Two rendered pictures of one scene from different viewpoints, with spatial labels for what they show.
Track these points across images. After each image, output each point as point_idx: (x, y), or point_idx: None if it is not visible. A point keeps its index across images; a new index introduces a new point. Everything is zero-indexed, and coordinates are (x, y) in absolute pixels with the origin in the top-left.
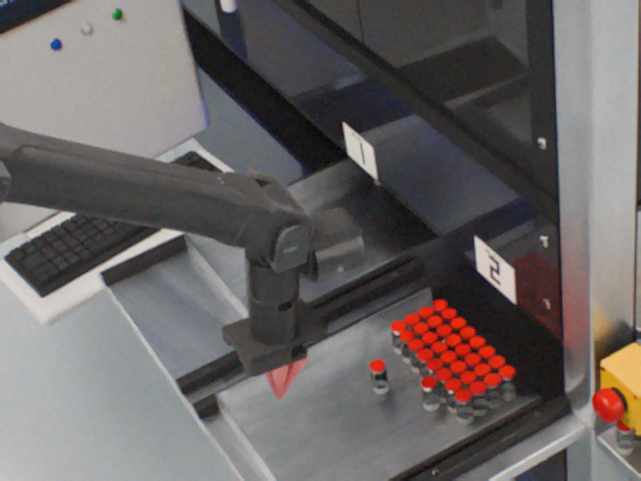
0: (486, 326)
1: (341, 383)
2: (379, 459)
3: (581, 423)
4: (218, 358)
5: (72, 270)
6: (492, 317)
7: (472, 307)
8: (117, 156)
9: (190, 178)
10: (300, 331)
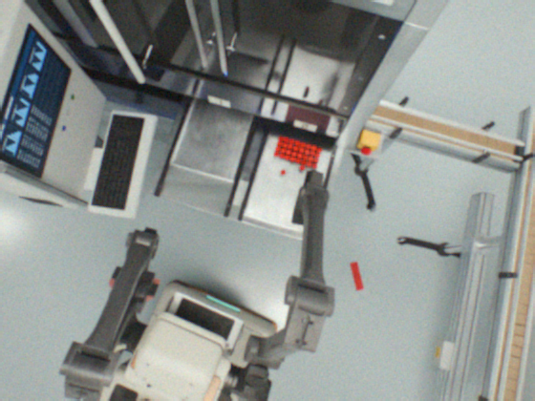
0: (291, 133)
1: (269, 180)
2: None
3: (342, 149)
4: (228, 199)
5: (125, 193)
6: (290, 128)
7: (282, 128)
8: (315, 240)
9: (320, 221)
10: None
